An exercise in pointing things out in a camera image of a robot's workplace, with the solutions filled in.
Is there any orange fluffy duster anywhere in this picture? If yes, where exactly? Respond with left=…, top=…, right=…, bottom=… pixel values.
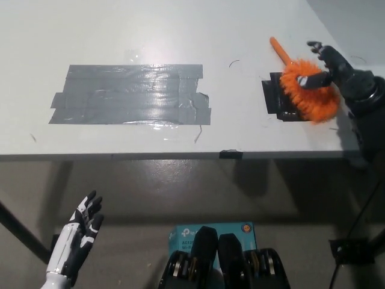
left=269, top=36, right=341, bottom=125

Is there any black metal table leg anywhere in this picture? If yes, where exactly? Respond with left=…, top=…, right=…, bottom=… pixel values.
left=0, top=200, right=51, bottom=263

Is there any teal router cardboard box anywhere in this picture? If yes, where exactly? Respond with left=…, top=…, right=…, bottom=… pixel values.
left=167, top=222, right=257, bottom=269

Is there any black tape square patch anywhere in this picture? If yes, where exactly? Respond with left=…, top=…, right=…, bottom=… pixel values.
left=260, top=72, right=305, bottom=122

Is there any black floor plate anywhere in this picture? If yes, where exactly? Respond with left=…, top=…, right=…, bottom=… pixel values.
left=328, top=237, right=377, bottom=266

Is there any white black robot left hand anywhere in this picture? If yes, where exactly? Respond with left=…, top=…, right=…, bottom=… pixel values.
left=46, top=190, right=105, bottom=287

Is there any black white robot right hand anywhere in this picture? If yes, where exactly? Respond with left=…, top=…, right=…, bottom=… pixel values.
left=297, top=40, right=355, bottom=89

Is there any thin black floor cable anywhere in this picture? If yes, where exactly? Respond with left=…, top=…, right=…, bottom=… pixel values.
left=328, top=180, right=381, bottom=289

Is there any grey duct tape patch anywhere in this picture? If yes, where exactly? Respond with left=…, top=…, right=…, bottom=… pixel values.
left=48, top=63, right=212, bottom=126

